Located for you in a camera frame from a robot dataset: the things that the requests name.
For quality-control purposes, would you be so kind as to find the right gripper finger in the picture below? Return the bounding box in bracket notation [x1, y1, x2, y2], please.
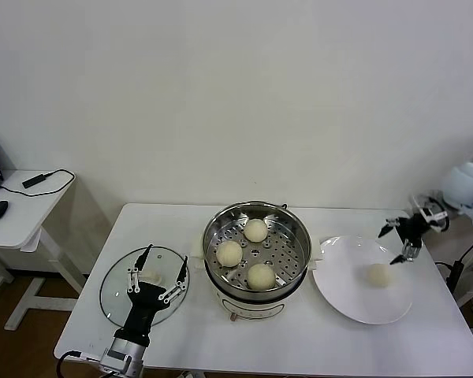
[389, 239, 422, 265]
[377, 217, 401, 238]

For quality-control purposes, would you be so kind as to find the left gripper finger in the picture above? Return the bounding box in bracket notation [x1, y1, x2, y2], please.
[126, 243, 154, 293]
[159, 254, 189, 304]

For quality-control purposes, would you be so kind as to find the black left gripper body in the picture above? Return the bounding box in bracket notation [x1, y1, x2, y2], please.
[114, 281, 166, 346]

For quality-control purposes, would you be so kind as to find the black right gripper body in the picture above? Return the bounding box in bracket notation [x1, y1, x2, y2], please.
[397, 212, 430, 241]

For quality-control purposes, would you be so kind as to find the round glass pot lid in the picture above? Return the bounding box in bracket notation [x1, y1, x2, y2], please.
[99, 246, 191, 330]

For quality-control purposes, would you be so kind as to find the white steamed baozi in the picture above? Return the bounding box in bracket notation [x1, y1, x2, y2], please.
[216, 240, 244, 269]
[244, 218, 268, 243]
[364, 262, 392, 289]
[247, 263, 277, 292]

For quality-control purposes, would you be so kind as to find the steel perforated steamer basket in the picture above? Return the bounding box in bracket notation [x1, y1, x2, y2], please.
[203, 201, 312, 302]

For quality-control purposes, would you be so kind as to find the black power adapter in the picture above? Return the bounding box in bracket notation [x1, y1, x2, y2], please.
[446, 261, 465, 289]

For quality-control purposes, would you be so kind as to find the white oval plate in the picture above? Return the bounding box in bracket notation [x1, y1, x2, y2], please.
[312, 235, 414, 326]

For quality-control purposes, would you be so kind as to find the white side desk with laptop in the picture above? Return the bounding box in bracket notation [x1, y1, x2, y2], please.
[0, 169, 88, 332]

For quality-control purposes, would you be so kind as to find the black usb dongle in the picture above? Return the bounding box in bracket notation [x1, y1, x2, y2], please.
[22, 172, 53, 189]

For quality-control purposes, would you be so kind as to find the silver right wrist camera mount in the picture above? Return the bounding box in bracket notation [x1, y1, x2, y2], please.
[408, 191, 451, 234]

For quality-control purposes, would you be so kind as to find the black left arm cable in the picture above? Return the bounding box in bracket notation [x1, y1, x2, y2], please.
[57, 349, 103, 378]

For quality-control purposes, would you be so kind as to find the black dongle cable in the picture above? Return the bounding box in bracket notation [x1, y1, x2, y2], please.
[0, 169, 76, 197]

